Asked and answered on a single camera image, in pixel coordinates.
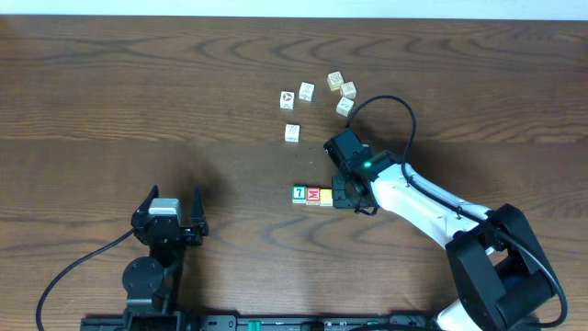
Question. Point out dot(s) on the red side wooden block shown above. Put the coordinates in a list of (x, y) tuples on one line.
[(348, 90)]

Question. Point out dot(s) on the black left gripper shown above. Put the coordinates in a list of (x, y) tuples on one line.
[(185, 233)]

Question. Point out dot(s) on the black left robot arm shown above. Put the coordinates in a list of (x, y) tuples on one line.
[(152, 283)]

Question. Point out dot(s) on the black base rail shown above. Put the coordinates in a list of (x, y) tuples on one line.
[(226, 322)]

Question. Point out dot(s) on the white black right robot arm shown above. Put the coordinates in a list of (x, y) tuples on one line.
[(500, 270)]

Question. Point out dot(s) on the W wooden block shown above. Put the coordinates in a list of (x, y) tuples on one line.
[(292, 133)]

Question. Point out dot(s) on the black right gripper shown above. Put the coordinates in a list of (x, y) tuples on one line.
[(339, 198)]

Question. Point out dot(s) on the red M wooden block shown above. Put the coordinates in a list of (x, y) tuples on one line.
[(313, 196)]

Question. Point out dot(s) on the ball A wooden block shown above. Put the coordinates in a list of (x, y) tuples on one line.
[(287, 99)]

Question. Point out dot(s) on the yellow side wooden block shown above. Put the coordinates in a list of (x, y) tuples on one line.
[(335, 80)]

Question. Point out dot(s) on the green N wooden block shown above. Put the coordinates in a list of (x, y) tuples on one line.
[(344, 106)]

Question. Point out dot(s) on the yellow top wooden block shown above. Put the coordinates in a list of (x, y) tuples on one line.
[(326, 197)]

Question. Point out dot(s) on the umbrella wooden block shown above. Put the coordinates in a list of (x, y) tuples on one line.
[(306, 91)]

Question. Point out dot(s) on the green 7 wooden block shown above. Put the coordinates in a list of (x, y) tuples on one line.
[(299, 194)]

